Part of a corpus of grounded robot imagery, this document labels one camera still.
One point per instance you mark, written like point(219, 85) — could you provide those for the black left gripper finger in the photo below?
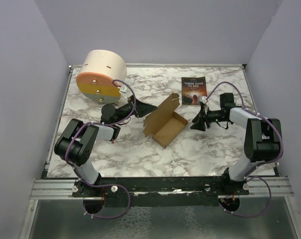
point(144, 108)
point(137, 115)

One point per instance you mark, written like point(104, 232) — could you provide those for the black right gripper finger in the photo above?
point(201, 113)
point(198, 125)

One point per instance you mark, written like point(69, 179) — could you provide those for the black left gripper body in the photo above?
point(124, 111)

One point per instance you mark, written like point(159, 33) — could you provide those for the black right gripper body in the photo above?
point(215, 116)

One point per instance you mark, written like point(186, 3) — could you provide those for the brown cardboard box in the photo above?
point(165, 124)

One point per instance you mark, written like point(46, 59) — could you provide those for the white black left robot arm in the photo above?
point(76, 142)

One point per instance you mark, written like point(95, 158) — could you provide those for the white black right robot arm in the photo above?
point(263, 142)

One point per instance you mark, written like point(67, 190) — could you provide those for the dark book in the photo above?
point(193, 89)

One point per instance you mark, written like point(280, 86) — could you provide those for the cream cylindrical container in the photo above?
point(95, 78)

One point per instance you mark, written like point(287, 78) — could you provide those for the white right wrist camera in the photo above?
point(203, 99)

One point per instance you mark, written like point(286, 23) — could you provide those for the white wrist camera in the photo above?
point(123, 91)
point(203, 99)

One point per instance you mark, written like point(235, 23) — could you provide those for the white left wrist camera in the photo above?
point(123, 91)

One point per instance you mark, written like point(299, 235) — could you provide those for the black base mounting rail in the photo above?
point(118, 192)

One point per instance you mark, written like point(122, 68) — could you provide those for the aluminium frame rail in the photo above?
point(56, 189)

